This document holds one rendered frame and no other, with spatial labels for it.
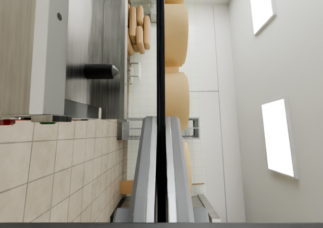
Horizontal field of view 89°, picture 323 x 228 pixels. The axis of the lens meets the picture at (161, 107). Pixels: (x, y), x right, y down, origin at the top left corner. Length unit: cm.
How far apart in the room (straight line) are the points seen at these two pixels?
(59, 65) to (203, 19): 551
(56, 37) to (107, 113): 29
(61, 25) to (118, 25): 32
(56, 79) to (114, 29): 35
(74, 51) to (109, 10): 23
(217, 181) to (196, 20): 448
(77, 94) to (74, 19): 14
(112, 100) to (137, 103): 407
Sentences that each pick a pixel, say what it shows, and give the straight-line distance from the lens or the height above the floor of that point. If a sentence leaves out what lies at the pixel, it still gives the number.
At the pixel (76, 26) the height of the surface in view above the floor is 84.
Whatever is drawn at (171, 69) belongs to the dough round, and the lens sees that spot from 19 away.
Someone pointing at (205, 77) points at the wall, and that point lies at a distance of 481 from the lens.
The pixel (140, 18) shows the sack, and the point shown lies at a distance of 436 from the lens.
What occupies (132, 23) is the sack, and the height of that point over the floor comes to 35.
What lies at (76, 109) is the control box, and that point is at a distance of 34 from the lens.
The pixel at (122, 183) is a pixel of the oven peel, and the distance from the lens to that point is 435.
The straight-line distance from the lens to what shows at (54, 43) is 19.
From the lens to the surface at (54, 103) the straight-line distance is 18.
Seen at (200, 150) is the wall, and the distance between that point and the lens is 452.
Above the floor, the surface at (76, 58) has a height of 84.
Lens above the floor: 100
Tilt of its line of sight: level
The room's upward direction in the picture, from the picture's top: 90 degrees clockwise
